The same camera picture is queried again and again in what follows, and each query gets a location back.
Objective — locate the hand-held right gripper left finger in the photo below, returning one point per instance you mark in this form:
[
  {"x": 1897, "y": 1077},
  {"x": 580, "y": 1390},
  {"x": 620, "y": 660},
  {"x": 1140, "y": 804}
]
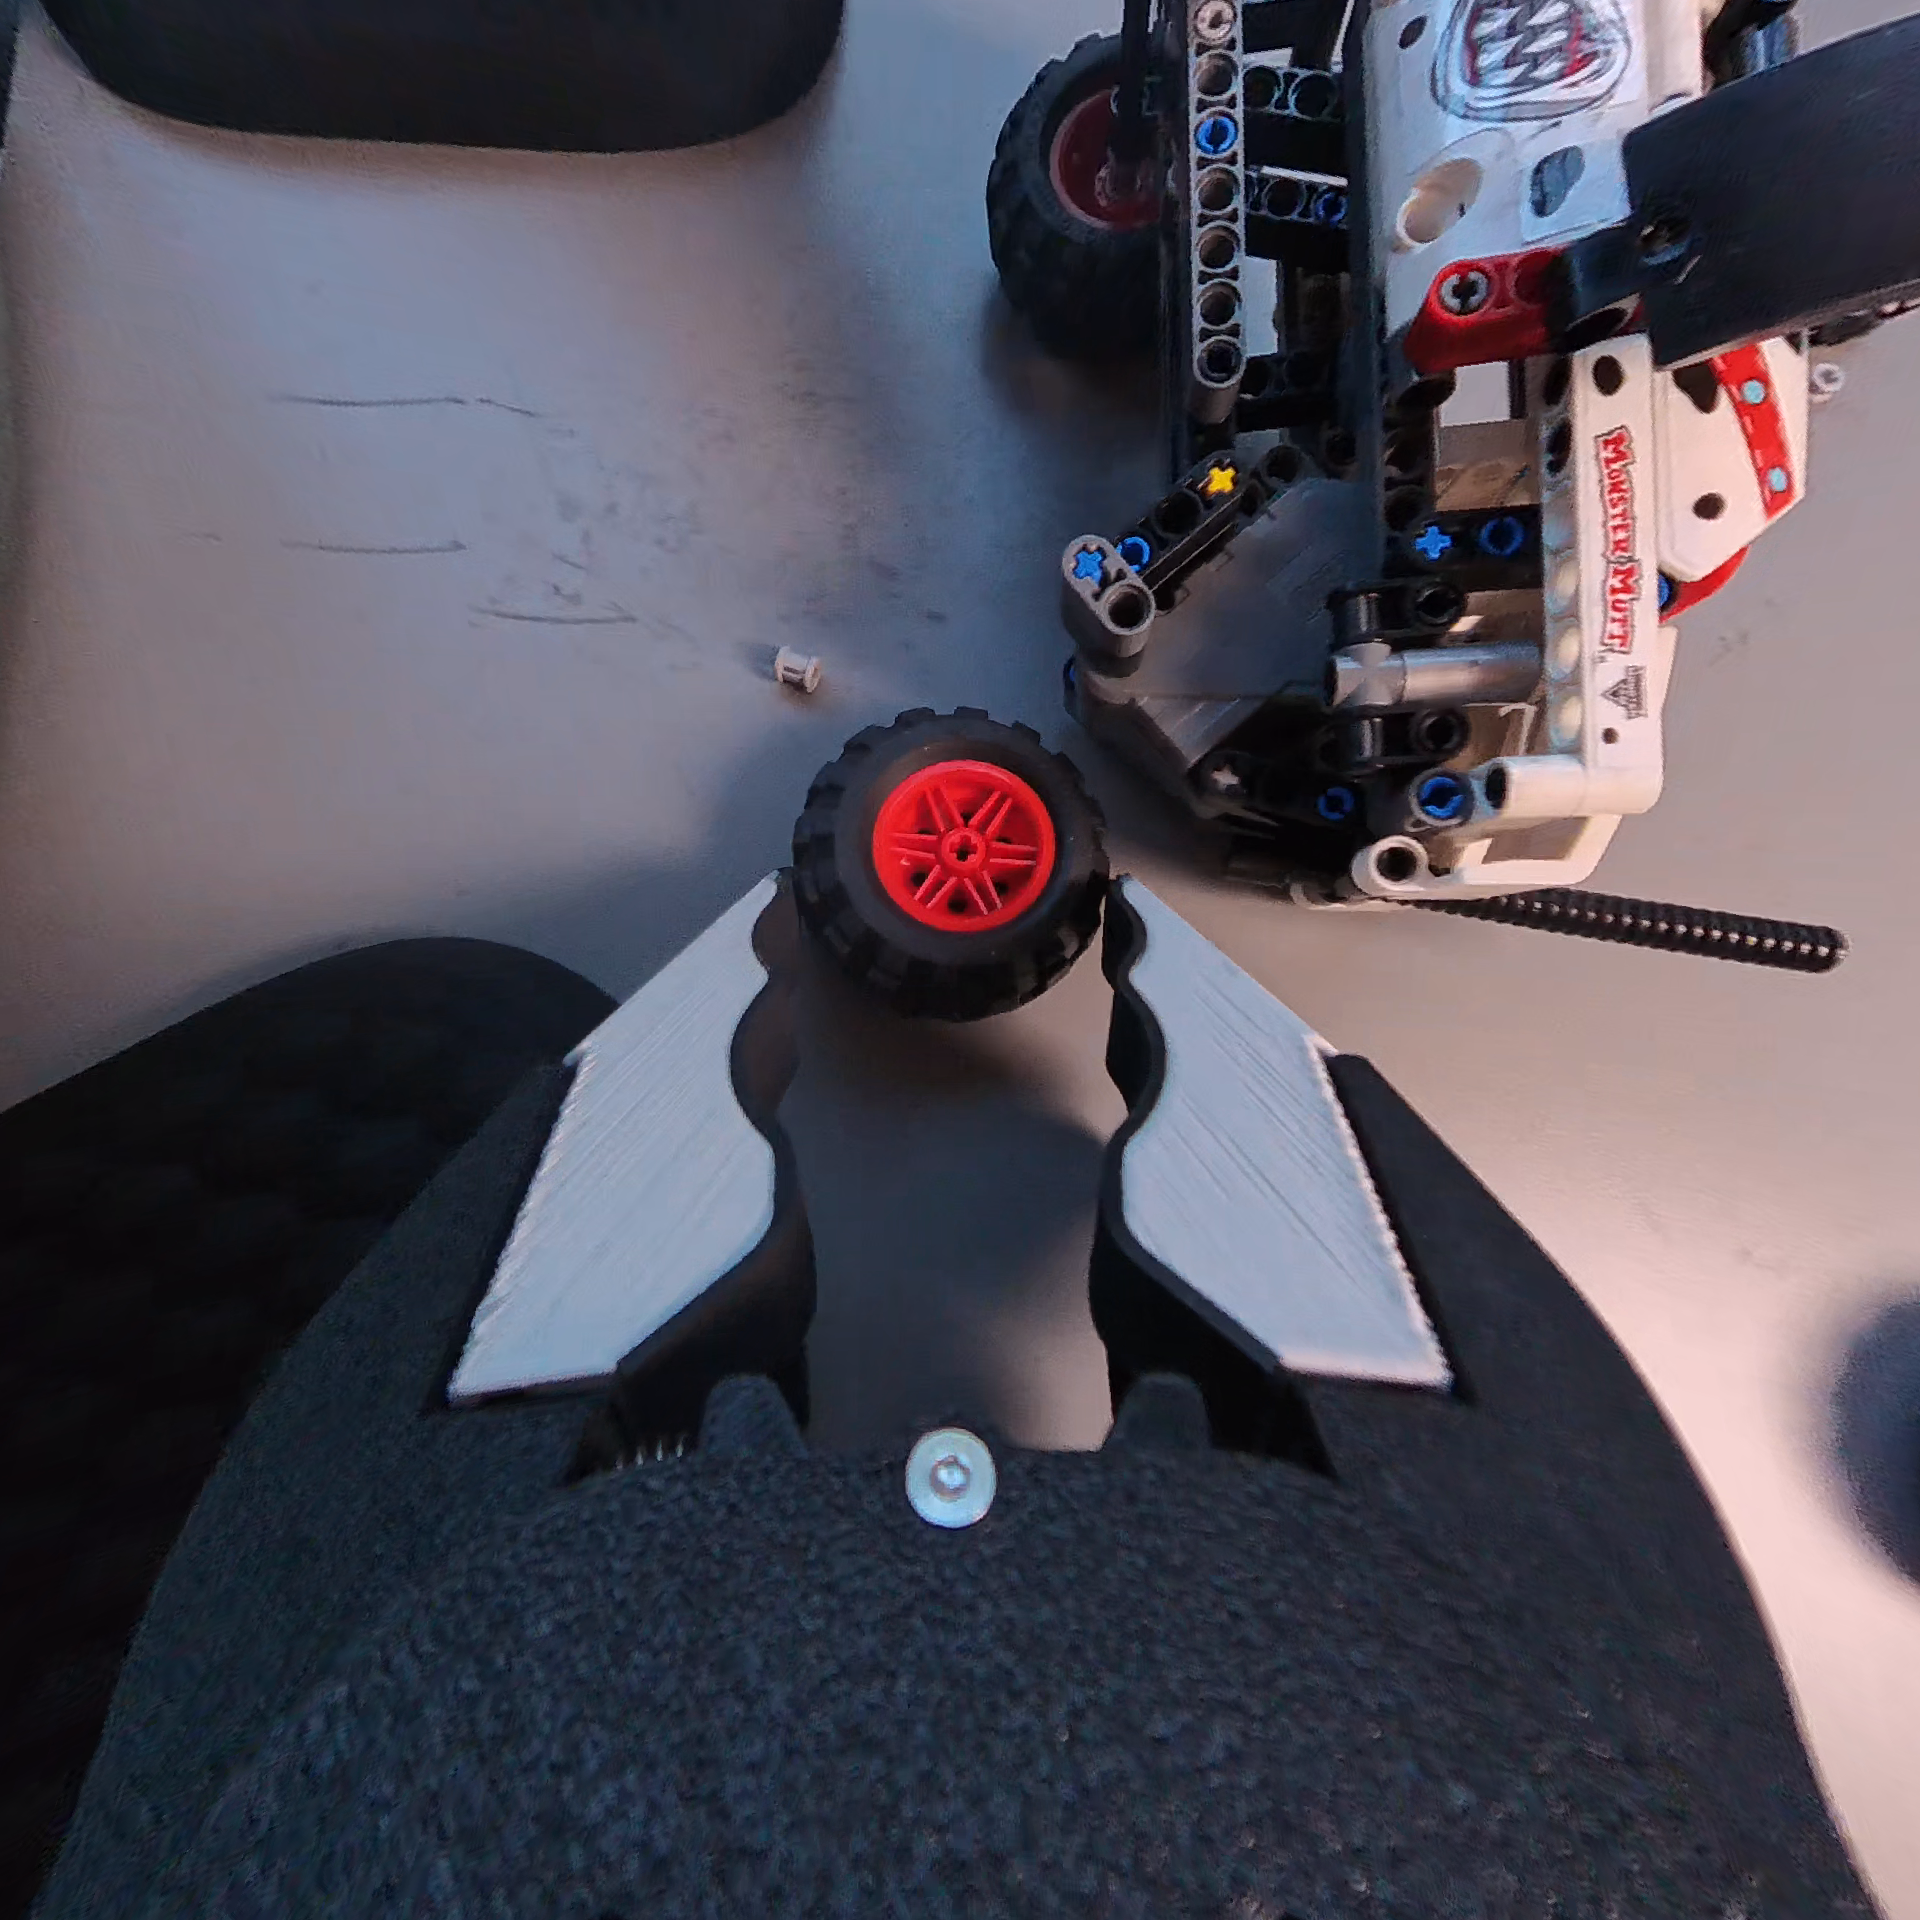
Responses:
[{"x": 624, "y": 1201}]

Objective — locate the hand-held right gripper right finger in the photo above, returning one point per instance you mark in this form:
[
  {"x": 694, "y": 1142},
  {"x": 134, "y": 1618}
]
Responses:
[{"x": 1276, "y": 1201}]

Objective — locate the black lego wheel red hub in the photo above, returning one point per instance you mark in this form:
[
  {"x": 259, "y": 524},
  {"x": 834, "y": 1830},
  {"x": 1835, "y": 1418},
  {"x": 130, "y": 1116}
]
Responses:
[{"x": 955, "y": 854}]

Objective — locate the small white lego bushing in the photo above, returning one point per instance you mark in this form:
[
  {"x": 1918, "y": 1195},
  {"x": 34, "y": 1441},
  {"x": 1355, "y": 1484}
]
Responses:
[{"x": 795, "y": 667}]

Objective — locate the white lego truck model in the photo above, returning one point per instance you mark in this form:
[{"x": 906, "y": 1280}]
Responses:
[{"x": 1440, "y": 451}]

